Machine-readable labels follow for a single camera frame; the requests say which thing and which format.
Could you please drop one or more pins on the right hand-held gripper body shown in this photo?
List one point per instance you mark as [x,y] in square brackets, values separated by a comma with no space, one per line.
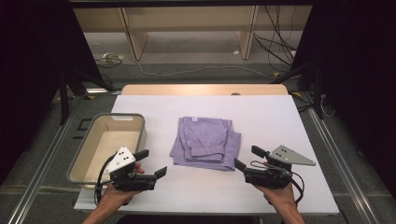
[286,155]

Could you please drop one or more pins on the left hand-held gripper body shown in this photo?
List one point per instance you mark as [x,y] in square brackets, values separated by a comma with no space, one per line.
[120,160]

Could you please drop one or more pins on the beige basket with grey rim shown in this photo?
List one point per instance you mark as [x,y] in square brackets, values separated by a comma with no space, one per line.
[102,146]

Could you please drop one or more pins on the lavender shirt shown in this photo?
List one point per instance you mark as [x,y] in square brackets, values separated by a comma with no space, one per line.
[202,140]

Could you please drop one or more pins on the person's left hand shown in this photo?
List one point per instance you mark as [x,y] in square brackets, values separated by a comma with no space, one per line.
[115,196]

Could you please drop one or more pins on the person's right hand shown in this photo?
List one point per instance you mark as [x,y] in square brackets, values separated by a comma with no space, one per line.
[280,197]

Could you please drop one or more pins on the person's dark clothing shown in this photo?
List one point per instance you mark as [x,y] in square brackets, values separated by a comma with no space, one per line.
[186,219]

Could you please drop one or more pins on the black metal stand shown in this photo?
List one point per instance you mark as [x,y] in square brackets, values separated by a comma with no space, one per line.
[317,93]
[63,99]

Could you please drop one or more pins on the wooden table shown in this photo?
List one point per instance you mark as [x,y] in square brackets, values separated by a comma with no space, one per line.
[186,90]

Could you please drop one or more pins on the black curtain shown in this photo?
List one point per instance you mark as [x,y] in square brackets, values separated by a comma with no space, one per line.
[31,62]
[358,77]

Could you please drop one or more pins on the wooden shelf unit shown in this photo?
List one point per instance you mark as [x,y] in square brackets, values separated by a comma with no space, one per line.
[186,18]

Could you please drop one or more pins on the black overhead bar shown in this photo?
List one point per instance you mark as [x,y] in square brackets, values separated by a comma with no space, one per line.
[186,3]

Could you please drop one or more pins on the aluminium floor rail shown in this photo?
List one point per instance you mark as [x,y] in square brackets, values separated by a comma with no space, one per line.
[342,165]
[40,174]

